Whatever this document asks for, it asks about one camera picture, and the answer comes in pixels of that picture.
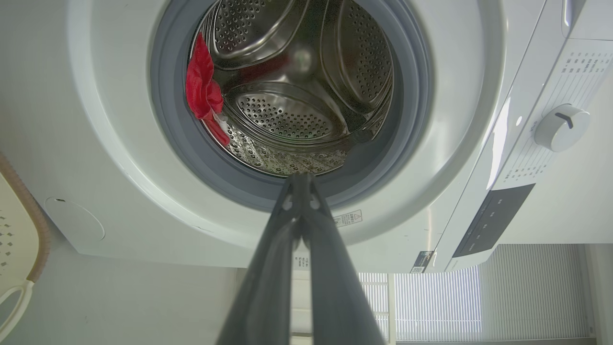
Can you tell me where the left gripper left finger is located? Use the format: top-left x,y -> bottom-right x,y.
216,173 -> 304,345

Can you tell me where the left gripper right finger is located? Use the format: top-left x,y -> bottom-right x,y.
302,173 -> 386,345

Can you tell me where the red cloth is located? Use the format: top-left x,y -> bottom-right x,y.
185,33 -> 232,147

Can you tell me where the stainless steel washing machine drum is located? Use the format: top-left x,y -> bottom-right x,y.
189,0 -> 396,177

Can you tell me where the dark grey touch control panel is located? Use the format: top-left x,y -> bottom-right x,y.
452,183 -> 536,259

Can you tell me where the cream perforated laundry basket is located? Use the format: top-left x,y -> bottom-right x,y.
0,152 -> 52,342

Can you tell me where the grey warning sticker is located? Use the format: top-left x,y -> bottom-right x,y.
333,209 -> 363,229

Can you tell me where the dark QR code sticker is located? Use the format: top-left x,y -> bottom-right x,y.
410,250 -> 435,274

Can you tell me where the white front-load washing machine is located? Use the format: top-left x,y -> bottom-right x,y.
0,0 -> 613,275

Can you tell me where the grey rubber door gasket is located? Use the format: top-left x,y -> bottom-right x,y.
149,0 -> 434,212

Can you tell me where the round filter cover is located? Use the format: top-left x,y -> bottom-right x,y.
44,196 -> 106,242

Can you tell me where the white round control knob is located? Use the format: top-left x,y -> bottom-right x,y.
534,103 -> 591,153

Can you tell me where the white detergent drawer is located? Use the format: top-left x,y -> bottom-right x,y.
561,0 -> 613,41

